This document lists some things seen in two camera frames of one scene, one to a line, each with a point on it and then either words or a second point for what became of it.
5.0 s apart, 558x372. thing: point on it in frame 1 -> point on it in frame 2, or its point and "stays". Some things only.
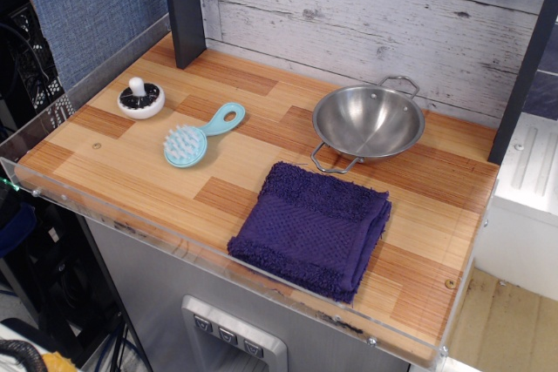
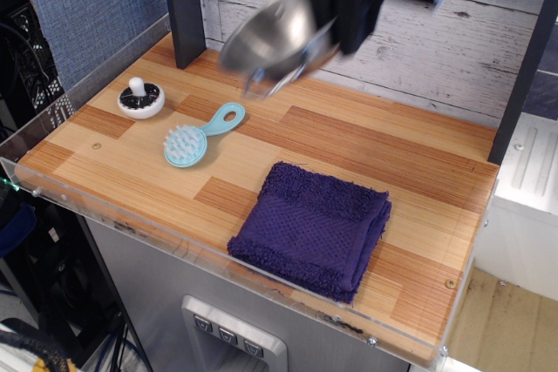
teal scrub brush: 186,145 stays
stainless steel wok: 367,120 -> 280,41
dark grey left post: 185,10 stays
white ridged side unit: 520,242 stays
